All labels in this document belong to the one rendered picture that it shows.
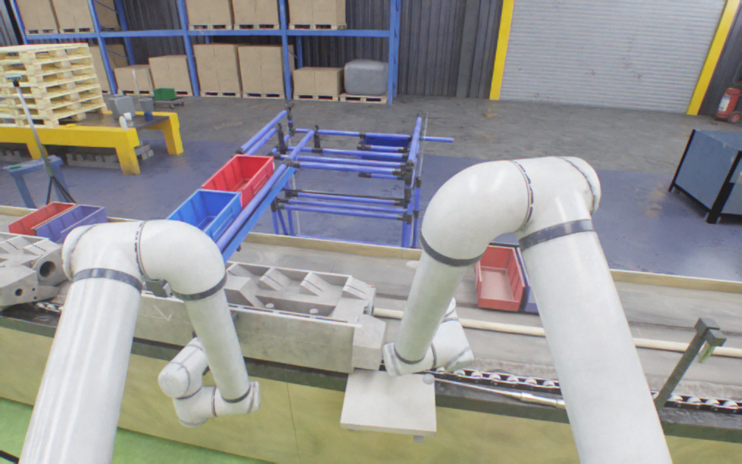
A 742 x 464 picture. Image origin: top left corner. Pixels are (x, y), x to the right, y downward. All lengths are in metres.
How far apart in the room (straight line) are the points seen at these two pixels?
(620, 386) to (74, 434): 0.76
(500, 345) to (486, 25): 10.21
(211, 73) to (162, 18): 3.02
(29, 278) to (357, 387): 1.50
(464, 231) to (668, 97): 12.31
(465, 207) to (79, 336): 0.64
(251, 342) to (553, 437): 1.13
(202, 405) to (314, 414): 0.55
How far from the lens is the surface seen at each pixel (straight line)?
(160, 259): 0.80
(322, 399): 1.56
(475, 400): 1.44
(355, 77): 10.08
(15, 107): 7.13
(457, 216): 0.58
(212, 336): 0.96
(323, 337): 1.33
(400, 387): 1.39
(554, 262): 0.62
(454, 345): 1.07
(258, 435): 1.92
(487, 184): 0.58
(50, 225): 2.75
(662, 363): 1.90
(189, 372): 1.18
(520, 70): 11.45
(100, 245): 0.84
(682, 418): 1.71
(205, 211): 1.53
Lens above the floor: 1.89
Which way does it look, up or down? 30 degrees down
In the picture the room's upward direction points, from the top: 1 degrees clockwise
